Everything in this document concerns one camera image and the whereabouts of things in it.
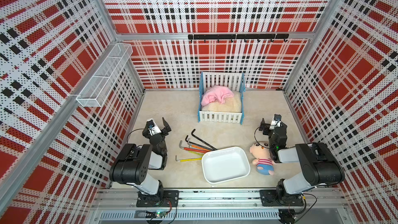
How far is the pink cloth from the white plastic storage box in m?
0.31

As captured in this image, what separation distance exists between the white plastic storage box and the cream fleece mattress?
248 millimetres

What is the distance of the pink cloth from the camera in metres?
0.99

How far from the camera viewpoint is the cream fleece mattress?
980 mm

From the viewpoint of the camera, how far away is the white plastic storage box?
0.79 meters

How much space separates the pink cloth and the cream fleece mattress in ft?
0.04
